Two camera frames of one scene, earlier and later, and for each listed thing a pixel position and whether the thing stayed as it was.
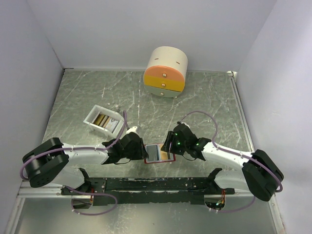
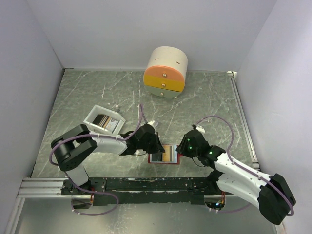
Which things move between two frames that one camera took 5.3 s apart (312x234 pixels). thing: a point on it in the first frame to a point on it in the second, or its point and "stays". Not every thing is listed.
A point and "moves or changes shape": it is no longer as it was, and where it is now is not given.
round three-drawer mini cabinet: x=165 y=70 stays
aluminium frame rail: x=232 y=75 stays
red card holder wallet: x=156 y=155 moves or changes shape
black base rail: x=148 y=190 stays
